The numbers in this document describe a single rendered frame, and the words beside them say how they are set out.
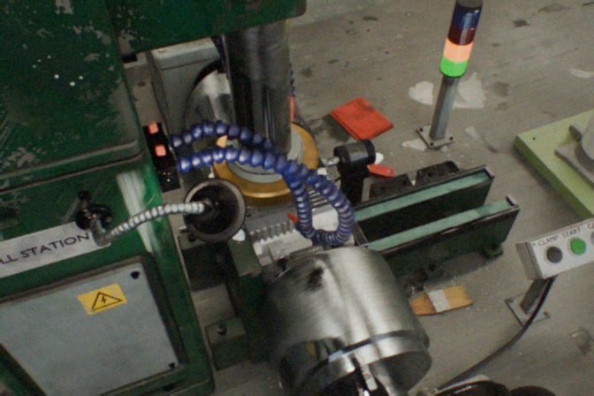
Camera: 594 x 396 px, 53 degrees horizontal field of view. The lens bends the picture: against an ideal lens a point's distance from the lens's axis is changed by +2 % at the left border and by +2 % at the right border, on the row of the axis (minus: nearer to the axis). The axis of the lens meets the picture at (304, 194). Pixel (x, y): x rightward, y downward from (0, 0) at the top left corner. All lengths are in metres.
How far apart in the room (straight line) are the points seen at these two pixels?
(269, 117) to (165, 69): 0.54
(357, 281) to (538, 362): 0.54
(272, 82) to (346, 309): 0.35
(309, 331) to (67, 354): 0.35
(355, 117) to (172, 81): 0.56
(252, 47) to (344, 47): 1.18
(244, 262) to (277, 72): 0.32
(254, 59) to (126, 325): 0.43
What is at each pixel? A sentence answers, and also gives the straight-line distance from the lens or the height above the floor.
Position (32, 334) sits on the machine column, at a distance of 0.90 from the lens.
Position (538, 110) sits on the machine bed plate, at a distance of 1.85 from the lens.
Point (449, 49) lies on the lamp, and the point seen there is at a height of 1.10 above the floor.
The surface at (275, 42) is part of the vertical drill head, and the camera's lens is 0.79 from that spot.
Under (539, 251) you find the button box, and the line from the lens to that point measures 1.15.
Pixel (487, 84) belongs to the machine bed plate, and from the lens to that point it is 1.89.
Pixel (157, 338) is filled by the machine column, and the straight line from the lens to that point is 0.98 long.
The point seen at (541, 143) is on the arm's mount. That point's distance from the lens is 1.69.
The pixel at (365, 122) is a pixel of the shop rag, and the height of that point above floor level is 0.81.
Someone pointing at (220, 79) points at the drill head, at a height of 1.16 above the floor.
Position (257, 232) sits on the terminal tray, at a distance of 1.05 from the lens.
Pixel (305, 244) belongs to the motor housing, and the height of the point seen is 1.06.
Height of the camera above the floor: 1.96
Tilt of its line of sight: 51 degrees down
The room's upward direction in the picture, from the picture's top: straight up
